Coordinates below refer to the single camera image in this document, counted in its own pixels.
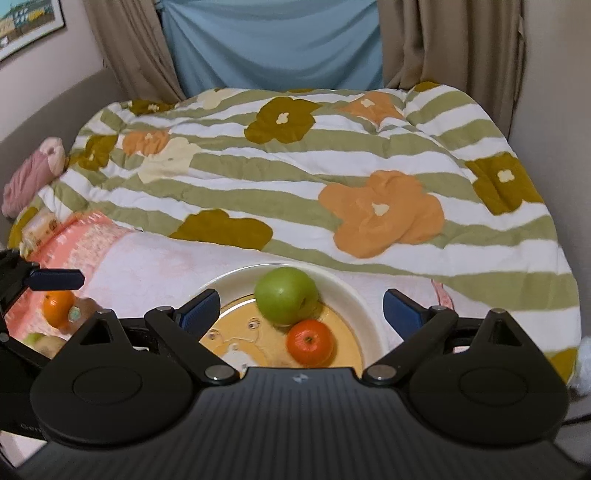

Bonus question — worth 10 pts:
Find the snack packet on plate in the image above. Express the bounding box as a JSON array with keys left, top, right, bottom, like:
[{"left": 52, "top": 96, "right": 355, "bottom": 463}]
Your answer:
[{"left": 20, "top": 208, "right": 60, "bottom": 254}]

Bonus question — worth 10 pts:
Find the white plastic bag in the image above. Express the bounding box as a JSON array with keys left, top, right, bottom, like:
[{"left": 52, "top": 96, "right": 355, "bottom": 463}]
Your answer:
[{"left": 570, "top": 336, "right": 591, "bottom": 397}]

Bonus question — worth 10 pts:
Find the pink floral cloth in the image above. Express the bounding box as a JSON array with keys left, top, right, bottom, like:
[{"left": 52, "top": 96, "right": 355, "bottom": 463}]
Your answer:
[{"left": 27, "top": 213, "right": 480, "bottom": 349}]

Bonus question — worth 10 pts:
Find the cream plate with yellow print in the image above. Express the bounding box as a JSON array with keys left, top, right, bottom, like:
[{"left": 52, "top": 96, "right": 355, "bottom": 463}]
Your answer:
[{"left": 200, "top": 263, "right": 388, "bottom": 374}]

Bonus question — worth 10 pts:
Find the framed wall picture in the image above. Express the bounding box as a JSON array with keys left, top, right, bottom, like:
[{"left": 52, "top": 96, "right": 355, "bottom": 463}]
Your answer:
[{"left": 0, "top": 0, "right": 65, "bottom": 61}]

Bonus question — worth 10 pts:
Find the grey headboard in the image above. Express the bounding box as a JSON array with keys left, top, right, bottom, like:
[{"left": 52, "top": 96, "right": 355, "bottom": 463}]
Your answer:
[{"left": 0, "top": 67, "right": 130, "bottom": 232}]

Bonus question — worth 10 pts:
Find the yellow green plate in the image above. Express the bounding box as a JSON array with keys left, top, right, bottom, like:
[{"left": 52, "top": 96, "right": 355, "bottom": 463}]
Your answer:
[{"left": 7, "top": 206, "right": 39, "bottom": 249}]

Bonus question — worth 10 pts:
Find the small orange tangerine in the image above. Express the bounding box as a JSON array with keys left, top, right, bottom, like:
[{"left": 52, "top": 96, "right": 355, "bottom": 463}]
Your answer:
[{"left": 286, "top": 319, "right": 335, "bottom": 368}]

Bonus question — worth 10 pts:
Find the beige right curtain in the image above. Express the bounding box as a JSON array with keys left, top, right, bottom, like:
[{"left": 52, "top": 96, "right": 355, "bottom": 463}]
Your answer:
[{"left": 378, "top": 0, "right": 525, "bottom": 135}]

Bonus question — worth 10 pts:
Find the pink plush toy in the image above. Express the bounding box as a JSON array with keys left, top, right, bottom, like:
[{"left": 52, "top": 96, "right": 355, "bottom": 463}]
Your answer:
[{"left": 1, "top": 137, "right": 67, "bottom": 219}]

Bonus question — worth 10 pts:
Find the orange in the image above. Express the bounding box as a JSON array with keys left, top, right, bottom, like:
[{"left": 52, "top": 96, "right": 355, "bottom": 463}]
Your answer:
[{"left": 41, "top": 290, "right": 75, "bottom": 329}]

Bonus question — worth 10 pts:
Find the beige left curtain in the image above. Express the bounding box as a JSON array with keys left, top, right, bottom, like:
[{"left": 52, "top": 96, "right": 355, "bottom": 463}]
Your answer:
[{"left": 83, "top": 0, "right": 185, "bottom": 104}]

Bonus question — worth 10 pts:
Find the green apple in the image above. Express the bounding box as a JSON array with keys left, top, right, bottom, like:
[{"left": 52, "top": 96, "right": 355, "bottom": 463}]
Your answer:
[
  {"left": 22, "top": 332, "right": 45, "bottom": 348},
  {"left": 254, "top": 267, "right": 320, "bottom": 326}
]

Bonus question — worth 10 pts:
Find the beige curtain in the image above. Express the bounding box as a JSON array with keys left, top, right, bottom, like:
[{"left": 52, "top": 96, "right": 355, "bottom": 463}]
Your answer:
[
  {"left": 378, "top": 0, "right": 525, "bottom": 135},
  {"left": 83, "top": 0, "right": 185, "bottom": 104}
]

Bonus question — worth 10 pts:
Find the green striped floral quilt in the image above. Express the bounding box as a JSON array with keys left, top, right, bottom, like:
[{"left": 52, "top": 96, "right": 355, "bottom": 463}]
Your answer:
[{"left": 13, "top": 82, "right": 581, "bottom": 380}]

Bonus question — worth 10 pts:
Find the blue hanging cloth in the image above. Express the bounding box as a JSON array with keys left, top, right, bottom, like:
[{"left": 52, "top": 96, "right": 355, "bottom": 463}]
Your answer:
[{"left": 156, "top": 0, "right": 384, "bottom": 96}]

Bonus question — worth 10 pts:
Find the brown kiwi with sticker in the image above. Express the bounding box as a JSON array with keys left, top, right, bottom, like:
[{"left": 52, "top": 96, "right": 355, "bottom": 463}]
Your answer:
[{"left": 62, "top": 297, "right": 102, "bottom": 335}]

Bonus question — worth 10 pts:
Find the red yellow apple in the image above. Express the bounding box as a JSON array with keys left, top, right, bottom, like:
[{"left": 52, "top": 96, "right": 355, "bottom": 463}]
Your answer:
[{"left": 33, "top": 335, "right": 66, "bottom": 359}]

